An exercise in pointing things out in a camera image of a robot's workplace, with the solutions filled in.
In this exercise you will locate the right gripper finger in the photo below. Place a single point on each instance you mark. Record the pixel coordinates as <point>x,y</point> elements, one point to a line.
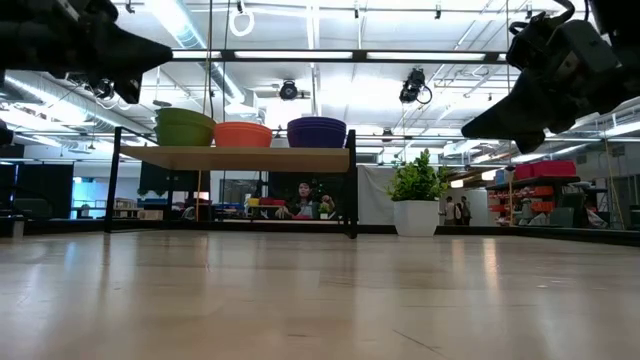
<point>530,129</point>
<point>530,107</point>

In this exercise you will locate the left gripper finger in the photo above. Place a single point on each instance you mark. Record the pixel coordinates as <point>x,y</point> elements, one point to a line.
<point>130,69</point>
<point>130,47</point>

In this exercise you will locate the floral green mini bowl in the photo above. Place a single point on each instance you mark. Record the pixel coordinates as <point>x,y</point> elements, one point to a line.
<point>182,127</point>
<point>182,139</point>
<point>182,116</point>

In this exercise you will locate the orange plastic mini bowl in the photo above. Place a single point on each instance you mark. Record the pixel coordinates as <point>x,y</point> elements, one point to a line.
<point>243,140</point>
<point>243,129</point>
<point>243,124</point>

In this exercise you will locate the blue plastic mini bowl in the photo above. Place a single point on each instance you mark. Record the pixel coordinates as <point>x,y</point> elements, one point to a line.
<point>316,119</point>
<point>316,129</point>
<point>316,124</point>
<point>316,140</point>

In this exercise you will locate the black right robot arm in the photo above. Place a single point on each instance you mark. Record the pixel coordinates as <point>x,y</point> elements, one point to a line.
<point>622,20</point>

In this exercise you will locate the small red storage bin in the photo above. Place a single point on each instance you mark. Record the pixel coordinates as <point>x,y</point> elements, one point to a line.
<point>523,172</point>

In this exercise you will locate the large red storage bin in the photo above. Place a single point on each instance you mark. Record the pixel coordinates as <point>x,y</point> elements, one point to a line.
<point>555,168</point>

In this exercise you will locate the dark storage rack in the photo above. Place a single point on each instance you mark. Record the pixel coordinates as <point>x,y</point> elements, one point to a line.
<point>545,180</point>

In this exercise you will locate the person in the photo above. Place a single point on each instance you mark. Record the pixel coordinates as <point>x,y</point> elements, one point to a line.
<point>305,205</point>
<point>465,212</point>
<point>450,212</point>

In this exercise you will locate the wooden shelf with black legs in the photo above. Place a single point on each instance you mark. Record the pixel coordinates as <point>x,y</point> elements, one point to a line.
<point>235,159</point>

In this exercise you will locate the green plant in white pot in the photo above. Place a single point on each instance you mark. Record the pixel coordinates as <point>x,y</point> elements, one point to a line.
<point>416,217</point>

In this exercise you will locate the white partition panel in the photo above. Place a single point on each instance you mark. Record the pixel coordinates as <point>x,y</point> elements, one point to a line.
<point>375,195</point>

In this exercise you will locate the black overhead gantry beam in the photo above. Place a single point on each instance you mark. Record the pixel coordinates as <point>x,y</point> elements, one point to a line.
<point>360,55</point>

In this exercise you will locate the yellow box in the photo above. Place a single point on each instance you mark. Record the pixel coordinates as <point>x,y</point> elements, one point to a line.
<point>254,202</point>

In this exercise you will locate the red box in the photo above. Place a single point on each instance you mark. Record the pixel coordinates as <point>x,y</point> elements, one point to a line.
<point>272,201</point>

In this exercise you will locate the black aluminium table frame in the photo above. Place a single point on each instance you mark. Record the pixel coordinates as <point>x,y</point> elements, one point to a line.
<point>500,230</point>

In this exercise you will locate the black overhead camera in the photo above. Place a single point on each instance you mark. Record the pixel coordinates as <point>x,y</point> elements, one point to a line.
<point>288,90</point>
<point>412,86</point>

